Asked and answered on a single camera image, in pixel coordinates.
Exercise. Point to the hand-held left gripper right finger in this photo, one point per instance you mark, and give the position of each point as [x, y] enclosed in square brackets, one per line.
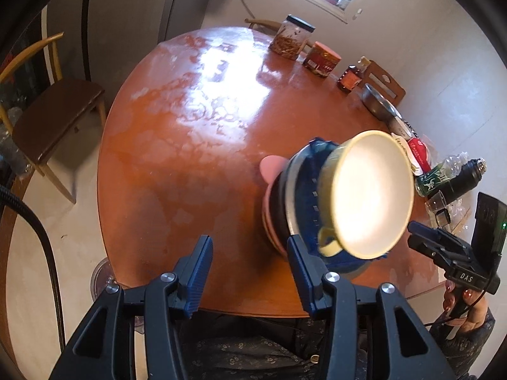
[303, 281]

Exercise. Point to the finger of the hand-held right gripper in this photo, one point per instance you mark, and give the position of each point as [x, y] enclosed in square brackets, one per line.
[431, 235]
[431, 253]

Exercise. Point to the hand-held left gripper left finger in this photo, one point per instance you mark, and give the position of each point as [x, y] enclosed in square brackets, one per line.
[200, 281]

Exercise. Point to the round steel pan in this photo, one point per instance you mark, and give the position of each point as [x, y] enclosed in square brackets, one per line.
[279, 206]

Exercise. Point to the blue ribbed plastic bowl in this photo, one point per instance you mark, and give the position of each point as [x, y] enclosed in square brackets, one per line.
[309, 194]

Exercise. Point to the pink plate with ears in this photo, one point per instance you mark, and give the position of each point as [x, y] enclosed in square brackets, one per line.
[271, 166]

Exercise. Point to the person's right forearm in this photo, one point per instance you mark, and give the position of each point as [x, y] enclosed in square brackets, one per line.
[467, 352]

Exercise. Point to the person's right hand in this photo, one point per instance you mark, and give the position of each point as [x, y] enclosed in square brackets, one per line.
[473, 316]

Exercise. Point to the small steel cup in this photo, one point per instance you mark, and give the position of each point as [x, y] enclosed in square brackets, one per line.
[443, 217]

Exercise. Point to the clear plastic cup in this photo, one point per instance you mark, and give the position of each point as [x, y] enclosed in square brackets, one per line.
[435, 202]

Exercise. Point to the clear green-label bottle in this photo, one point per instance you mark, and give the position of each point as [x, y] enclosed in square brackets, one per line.
[429, 180]

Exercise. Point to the black thermos flask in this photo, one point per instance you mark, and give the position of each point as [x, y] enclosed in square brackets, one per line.
[463, 180]

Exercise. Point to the red packet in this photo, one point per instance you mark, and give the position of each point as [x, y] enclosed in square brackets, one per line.
[420, 152]

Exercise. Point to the white ceramic bowl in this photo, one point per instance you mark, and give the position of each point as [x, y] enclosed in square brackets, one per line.
[400, 126]

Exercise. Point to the steel basin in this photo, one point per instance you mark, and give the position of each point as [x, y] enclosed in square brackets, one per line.
[376, 103]

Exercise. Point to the wooden chair with carved back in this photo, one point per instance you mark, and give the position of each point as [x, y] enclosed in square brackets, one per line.
[386, 83]

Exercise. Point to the brown sauce bottle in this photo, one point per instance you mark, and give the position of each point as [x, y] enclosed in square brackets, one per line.
[350, 81]

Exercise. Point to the red-lidded jar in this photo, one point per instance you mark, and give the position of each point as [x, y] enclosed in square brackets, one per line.
[321, 61]

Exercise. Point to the yellow-framed chair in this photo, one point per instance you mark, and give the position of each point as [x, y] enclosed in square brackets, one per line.
[59, 114]

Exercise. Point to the black-lidded clear jar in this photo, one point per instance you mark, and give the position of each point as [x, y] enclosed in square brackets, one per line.
[289, 39]

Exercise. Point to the grey refrigerator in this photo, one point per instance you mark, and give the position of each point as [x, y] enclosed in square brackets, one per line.
[130, 16]

